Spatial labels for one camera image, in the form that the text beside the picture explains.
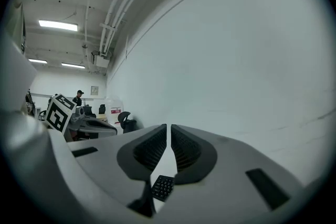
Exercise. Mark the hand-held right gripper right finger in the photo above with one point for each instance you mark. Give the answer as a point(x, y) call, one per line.
point(193, 154)

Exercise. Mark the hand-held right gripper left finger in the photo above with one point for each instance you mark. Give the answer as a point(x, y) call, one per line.
point(143, 156)

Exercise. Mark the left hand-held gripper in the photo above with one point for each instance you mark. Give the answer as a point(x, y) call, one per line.
point(60, 112)

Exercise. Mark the black keyboard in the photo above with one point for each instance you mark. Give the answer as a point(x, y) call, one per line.
point(162, 187)

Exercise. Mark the white desk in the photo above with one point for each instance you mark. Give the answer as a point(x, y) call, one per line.
point(166, 165)

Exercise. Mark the black office chair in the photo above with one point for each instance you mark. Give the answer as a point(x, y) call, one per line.
point(102, 108)
point(127, 122)
point(42, 114)

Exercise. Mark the clear water bottle red label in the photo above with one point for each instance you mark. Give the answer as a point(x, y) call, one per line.
point(114, 111)

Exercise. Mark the white ceiling junction box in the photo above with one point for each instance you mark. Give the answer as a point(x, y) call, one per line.
point(101, 61)

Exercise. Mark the long ceiling light panel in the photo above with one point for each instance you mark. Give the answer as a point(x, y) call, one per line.
point(73, 65)
point(58, 25)
point(37, 61)

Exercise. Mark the person's white shirt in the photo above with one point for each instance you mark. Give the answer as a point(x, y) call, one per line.
point(14, 76)

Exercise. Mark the white ceiling pipes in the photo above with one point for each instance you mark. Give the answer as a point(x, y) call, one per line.
point(115, 13)

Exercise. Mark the framed wall notice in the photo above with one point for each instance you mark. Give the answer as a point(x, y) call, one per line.
point(94, 90)

